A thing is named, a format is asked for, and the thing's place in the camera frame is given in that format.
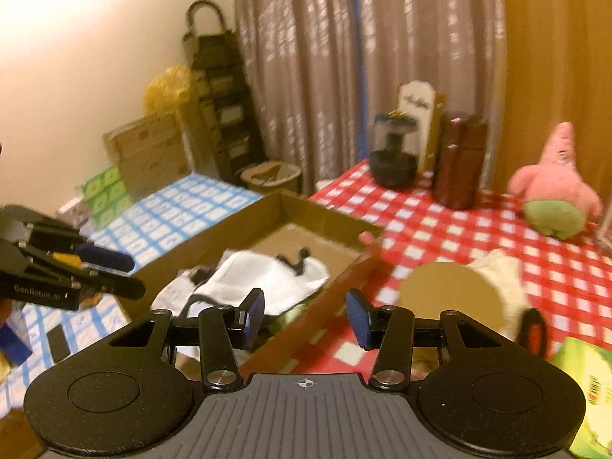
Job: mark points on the yellow plastic bag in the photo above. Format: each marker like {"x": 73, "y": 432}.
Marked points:
{"x": 167, "y": 91}

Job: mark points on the green tissue packet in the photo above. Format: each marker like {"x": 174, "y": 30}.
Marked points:
{"x": 588, "y": 392}

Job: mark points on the dark glass jar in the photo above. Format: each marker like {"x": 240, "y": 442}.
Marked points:
{"x": 394, "y": 167}

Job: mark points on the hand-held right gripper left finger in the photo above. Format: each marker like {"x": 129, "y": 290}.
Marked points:
{"x": 253, "y": 315}

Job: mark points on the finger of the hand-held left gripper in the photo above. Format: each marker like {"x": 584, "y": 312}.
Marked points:
{"x": 119, "y": 287}
{"x": 105, "y": 254}

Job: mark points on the folding step ladder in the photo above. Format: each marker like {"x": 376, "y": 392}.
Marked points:
{"x": 215, "y": 91}

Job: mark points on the blue small box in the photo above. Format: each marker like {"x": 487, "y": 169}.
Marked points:
{"x": 12, "y": 344}

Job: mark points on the blue white patterned blanket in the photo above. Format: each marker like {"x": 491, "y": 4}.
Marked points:
{"x": 191, "y": 196}

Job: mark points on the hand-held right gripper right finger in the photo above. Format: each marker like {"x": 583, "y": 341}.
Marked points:
{"x": 358, "y": 318}

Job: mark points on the round waste basket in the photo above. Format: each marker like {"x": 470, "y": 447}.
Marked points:
{"x": 267, "y": 174}

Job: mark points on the wooden wardrobe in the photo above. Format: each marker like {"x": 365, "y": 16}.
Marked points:
{"x": 550, "y": 57}

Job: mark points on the black phone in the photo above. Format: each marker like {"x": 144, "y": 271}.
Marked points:
{"x": 58, "y": 344}

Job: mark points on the pink starfish plush toy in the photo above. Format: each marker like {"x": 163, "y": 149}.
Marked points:
{"x": 554, "y": 181}

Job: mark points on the cardboard box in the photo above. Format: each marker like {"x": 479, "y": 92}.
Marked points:
{"x": 330, "y": 222}

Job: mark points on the grey brown curtain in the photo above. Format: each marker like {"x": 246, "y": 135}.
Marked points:
{"x": 311, "y": 57}

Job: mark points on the brown leather container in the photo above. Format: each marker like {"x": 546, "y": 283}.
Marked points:
{"x": 459, "y": 167}

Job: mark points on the red checkered tablecloth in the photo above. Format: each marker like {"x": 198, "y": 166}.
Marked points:
{"x": 430, "y": 229}

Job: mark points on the flat cardboard carton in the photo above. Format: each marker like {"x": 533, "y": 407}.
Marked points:
{"x": 148, "y": 153}

